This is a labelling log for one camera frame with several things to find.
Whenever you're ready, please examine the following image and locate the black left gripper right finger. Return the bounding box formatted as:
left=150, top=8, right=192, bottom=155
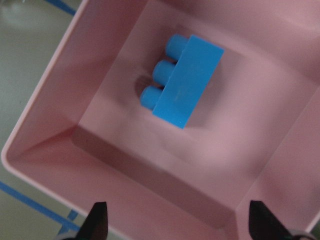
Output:
left=249, top=200, right=293, bottom=240

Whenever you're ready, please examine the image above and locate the blue toy block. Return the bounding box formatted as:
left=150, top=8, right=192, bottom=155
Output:
left=140, top=34, right=224, bottom=129

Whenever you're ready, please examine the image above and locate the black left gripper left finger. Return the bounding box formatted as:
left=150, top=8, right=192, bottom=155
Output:
left=76, top=201, right=109, bottom=240

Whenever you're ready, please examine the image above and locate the pink plastic box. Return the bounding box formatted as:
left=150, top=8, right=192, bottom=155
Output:
left=1, top=0, right=320, bottom=240

